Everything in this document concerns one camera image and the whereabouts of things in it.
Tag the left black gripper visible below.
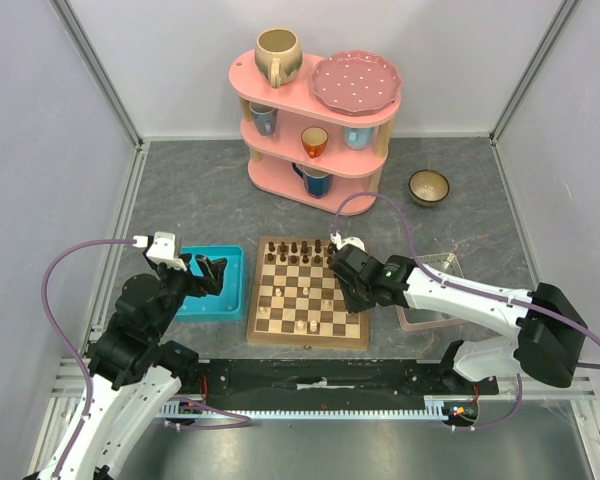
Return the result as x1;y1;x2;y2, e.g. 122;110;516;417
149;252;227;337

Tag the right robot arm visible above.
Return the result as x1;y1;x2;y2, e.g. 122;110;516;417
330;241;587;394

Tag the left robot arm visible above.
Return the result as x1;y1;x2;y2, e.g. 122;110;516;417
31;254;227;479

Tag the wooden chess board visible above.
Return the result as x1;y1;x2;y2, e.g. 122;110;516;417
246;236;370;351

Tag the blue plastic bin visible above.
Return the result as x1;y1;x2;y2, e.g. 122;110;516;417
175;245;246;323

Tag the pink clear plastic tray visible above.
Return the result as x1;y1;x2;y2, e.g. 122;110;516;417
395;253;465;332

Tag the dark blue mug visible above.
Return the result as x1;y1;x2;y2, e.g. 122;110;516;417
292;163;333;199

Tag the brown ceramic bowl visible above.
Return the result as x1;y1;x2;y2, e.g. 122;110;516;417
408;169;451;206

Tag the pink three-tier shelf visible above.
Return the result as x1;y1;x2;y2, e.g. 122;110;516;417
229;51;401;212

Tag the light blue mug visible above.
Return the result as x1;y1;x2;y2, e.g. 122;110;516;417
343;127;375;150

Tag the orange cup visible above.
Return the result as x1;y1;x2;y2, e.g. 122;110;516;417
301;126;329;159

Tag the grey-blue mug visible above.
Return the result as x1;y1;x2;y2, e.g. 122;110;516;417
249;102;278;136

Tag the pink polka dot plate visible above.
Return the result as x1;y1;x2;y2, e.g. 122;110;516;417
310;50;402;117

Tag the beige ceramic mug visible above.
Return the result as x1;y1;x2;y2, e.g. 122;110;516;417
254;28;303;88

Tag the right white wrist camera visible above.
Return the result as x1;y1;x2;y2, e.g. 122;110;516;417
329;232;366;254

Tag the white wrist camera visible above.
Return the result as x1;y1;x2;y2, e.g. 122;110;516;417
132;231;189;271
329;232;366;254

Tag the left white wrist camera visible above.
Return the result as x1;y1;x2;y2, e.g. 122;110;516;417
132;231;189;271

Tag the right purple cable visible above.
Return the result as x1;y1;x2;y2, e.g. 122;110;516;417
329;191;600;432

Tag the purple cable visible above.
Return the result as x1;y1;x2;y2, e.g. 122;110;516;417
329;191;600;432
40;234;151;480

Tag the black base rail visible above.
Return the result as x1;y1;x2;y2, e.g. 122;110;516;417
179;359;499;412

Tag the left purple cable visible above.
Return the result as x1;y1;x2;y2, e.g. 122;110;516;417
40;234;151;480

